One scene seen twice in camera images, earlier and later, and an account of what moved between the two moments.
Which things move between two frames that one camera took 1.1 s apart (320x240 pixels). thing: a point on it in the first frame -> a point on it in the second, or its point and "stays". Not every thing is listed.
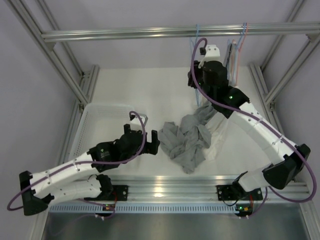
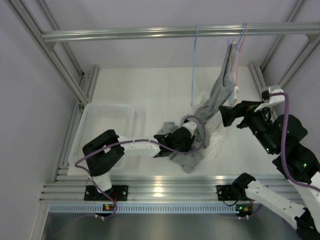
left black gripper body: (150, 148) -> (185, 147)
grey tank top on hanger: (195, 129) stays
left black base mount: (119, 193) stays
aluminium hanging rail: (228, 30) stays
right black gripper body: (198, 74) -> (257, 121)
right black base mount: (229, 192) stays
